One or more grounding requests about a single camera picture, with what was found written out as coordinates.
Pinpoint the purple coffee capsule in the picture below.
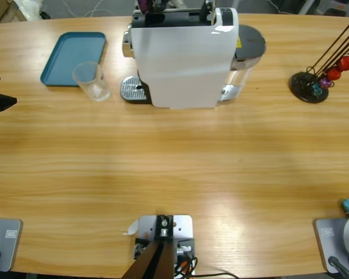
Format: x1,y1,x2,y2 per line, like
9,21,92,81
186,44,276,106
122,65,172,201
319,76,334,90
137,0,151,15

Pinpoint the clear plastic cup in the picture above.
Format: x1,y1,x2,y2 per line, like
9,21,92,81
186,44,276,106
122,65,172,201
72,61,112,102

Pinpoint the white coffee machine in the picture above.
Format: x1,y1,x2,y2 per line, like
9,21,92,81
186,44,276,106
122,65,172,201
122,7,240,110

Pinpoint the brown cardboard box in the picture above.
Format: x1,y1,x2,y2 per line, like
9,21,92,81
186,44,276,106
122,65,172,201
0,0,27,26

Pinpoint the white plastic bag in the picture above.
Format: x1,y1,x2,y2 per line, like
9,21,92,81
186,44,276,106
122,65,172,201
13,0,44,20

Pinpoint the blue plastic tray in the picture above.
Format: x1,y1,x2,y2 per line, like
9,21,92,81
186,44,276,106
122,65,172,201
40,31,107,88

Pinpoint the clear water tank dark lid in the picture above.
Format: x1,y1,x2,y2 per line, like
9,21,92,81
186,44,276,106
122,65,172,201
218,24,267,105

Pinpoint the black capsule stand with rods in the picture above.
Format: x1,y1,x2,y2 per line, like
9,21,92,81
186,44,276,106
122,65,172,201
289,19,349,104

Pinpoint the white paper tape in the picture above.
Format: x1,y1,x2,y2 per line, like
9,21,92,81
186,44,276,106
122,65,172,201
122,219,139,236

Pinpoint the white floor cable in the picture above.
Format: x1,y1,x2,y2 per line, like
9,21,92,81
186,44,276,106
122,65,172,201
62,0,111,18

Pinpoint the arm grey base plate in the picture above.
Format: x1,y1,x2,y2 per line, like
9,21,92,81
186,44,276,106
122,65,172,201
313,218,349,274
0,218,23,273

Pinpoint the white mount block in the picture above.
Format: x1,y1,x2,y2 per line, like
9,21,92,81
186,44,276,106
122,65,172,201
137,214,193,242

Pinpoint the dark camera post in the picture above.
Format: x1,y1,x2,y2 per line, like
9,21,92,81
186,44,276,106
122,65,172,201
124,214,175,279

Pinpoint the black mount bracket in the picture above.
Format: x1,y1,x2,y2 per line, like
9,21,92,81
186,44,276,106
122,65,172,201
133,237,196,261

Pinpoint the orange and black wire bundle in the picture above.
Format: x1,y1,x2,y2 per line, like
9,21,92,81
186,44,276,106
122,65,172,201
174,254,198,278

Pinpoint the thin black cable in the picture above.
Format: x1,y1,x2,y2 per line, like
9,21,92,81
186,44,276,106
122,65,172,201
191,271,241,279

